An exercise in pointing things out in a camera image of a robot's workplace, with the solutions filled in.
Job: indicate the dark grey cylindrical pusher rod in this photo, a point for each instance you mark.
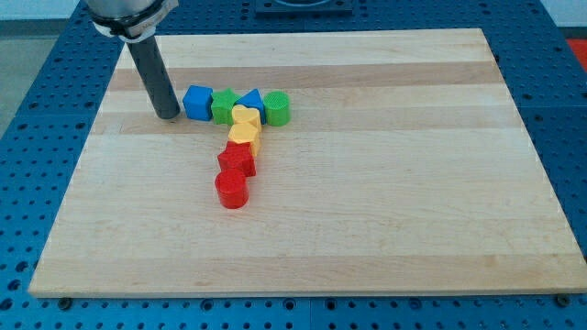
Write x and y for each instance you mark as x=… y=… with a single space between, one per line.
x=152 y=71

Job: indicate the blue cube block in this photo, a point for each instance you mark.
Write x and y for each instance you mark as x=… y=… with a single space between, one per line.
x=197 y=103

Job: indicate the green star block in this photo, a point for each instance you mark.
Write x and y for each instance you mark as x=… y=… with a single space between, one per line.
x=222 y=105

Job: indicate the red star block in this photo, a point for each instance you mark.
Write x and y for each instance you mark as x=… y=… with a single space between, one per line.
x=237 y=156

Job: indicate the yellow heart block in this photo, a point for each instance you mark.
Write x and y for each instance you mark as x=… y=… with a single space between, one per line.
x=246 y=115

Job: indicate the blue triangle block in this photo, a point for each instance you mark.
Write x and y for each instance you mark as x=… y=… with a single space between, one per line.
x=253 y=99

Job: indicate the yellow pentagon block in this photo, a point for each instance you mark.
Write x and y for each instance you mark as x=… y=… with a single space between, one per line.
x=246 y=133

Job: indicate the green cylinder block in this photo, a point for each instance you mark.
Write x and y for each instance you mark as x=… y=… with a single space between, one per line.
x=277 y=108

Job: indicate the red cylinder block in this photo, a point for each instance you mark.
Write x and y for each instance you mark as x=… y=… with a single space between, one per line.
x=231 y=188

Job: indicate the light wooden board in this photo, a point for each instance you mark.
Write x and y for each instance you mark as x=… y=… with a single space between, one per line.
x=405 y=169

